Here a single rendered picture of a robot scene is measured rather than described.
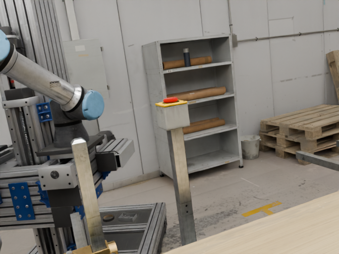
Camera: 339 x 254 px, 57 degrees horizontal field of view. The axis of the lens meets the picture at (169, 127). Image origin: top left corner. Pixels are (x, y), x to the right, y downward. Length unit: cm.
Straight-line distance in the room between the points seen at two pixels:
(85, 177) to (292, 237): 51
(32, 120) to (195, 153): 272
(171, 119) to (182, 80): 297
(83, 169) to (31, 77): 45
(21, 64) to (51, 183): 47
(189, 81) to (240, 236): 314
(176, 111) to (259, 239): 37
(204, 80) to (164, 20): 86
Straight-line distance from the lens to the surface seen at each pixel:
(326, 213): 93
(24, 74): 114
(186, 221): 96
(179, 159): 88
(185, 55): 349
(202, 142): 400
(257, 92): 442
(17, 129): 162
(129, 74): 357
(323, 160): 144
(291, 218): 89
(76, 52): 323
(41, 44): 161
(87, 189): 84
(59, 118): 138
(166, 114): 83
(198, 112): 391
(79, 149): 81
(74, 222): 111
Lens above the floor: 133
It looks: 12 degrees down
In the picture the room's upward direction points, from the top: 8 degrees counter-clockwise
